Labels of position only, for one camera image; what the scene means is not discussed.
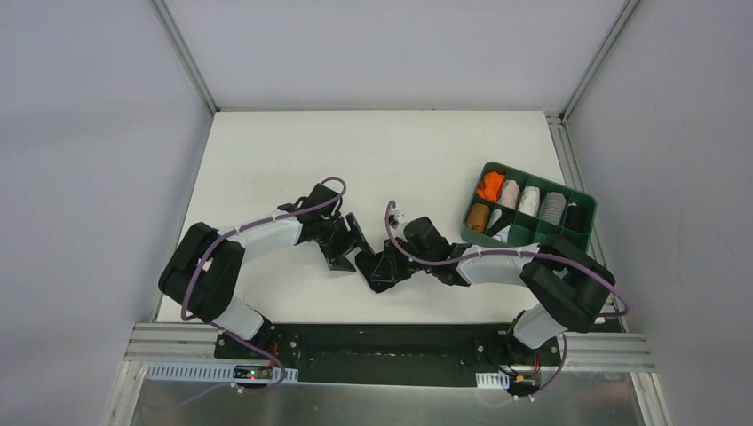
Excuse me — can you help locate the black underwear beige waistband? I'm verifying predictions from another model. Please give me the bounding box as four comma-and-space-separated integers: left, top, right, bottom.
355, 250, 415, 293

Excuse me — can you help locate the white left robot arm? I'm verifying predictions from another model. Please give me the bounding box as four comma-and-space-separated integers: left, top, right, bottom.
158, 179, 373, 359

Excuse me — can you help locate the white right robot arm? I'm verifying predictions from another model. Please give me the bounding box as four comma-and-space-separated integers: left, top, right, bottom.
384, 211, 616, 364

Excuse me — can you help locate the brown rolled underwear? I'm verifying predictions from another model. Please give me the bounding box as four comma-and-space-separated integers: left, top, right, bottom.
465, 202, 492, 233

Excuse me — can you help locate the white black rolled underwear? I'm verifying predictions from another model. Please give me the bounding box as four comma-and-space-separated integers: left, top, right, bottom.
485, 208, 516, 242

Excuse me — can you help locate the orange rolled underwear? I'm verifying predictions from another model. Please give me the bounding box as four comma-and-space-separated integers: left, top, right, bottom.
476, 171, 505, 202

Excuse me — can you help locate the pink rolled underwear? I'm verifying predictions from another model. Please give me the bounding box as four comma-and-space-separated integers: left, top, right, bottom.
497, 179, 520, 209

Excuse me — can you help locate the grey striped rolled underwear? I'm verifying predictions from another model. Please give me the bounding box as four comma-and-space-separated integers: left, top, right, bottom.
539, 192, 567, 225

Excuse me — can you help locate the green compartment tray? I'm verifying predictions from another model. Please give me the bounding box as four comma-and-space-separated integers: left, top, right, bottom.
461, 162, 598, 251

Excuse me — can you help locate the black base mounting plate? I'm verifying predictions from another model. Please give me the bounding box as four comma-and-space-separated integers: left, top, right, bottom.
214, 323, 560, 387

